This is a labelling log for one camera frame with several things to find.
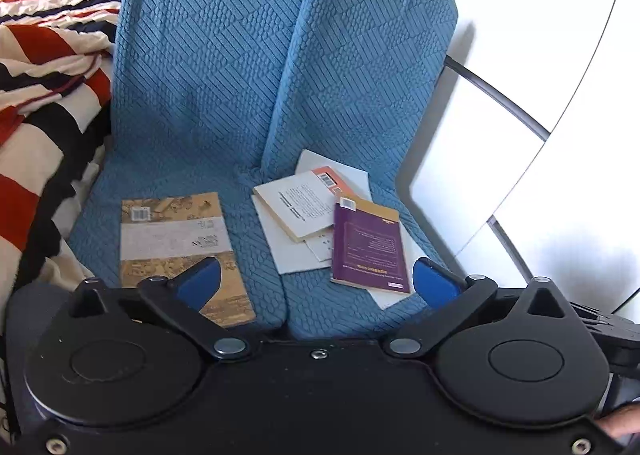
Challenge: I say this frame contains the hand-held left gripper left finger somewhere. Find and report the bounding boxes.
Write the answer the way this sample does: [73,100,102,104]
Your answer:
[70,256,249,363]

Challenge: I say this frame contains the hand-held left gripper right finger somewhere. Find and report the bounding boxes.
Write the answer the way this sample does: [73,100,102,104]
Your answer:
[381,256,571,362]

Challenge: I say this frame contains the white paper sheet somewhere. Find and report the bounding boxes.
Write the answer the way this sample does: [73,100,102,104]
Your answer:
[294,149,373,203]
[367,215,432,312]
[251,195,335,276]

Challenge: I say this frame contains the purple book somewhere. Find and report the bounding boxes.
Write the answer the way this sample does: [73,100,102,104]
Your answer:
[330,196,412,295]

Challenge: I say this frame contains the orange and white book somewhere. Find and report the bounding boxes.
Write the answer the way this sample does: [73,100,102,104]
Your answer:
[252,166,357,244]

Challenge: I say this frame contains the person's right hand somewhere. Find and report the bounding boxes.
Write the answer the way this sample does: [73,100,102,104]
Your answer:
[597,402,640,440]

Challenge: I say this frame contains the tan painting cover book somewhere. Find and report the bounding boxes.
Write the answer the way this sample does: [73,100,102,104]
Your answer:
[119,192,257,328]

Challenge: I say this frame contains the dark metal table tube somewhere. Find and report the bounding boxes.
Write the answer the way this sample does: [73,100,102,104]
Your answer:
[489,216,532,282]
[444,56,552,142]

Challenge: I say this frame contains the white table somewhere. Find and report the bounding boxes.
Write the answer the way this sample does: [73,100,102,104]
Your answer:
[357,0,640,316]

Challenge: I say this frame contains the blue textured sofa cushions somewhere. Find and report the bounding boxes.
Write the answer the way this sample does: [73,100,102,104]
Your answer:
[67,0,460,341]

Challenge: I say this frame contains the red black striped blanket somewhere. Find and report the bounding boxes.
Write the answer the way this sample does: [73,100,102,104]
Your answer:
[0,0,132,296]

